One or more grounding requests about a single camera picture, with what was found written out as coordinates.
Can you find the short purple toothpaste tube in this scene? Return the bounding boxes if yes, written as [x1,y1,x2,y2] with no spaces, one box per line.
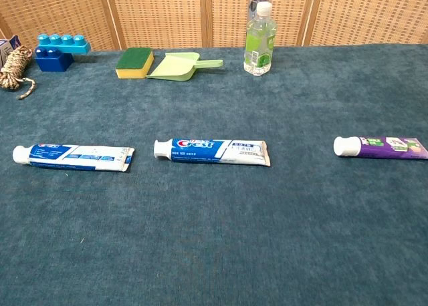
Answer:
[333,136,428,160]

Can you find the blue white Crest toothpaste tube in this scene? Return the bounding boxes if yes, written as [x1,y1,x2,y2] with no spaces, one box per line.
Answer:
[153,138,272,168]

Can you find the crumpled blue white toothpaste tube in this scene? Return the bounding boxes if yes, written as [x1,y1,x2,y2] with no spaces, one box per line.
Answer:
[12,143,136,172]

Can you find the teal table cloth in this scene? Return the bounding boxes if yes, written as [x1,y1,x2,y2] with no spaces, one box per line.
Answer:
[0,43,428,306]

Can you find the light green plastic dustpan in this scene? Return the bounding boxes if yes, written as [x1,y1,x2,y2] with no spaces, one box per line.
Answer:
[146,51,224,82]

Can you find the clear bottle with green label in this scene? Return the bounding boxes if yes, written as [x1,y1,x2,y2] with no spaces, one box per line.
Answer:
[243,1,278,77]

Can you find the green yellow sponge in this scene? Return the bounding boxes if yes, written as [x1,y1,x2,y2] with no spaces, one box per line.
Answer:
[115,47,155,80]

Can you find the bamboo folding screen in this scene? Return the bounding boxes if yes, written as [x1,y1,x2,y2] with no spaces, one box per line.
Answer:
[0,0,428,51]

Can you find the tall clear plastic bottle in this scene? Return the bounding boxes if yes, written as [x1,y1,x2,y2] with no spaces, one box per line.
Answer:
[247,0,270,26]

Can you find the light blue long toy brick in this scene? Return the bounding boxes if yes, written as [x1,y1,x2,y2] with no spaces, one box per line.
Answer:
[36,33,92,55]

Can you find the dark blue toy brick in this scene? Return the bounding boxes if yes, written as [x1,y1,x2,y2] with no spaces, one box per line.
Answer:
[34,47,75,73]

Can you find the blue white carton box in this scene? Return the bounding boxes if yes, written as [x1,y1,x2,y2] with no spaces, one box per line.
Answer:
[0,35,22,65]

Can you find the beige braided rope bundle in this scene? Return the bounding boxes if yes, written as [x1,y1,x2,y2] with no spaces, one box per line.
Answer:
[0,45,37,100]

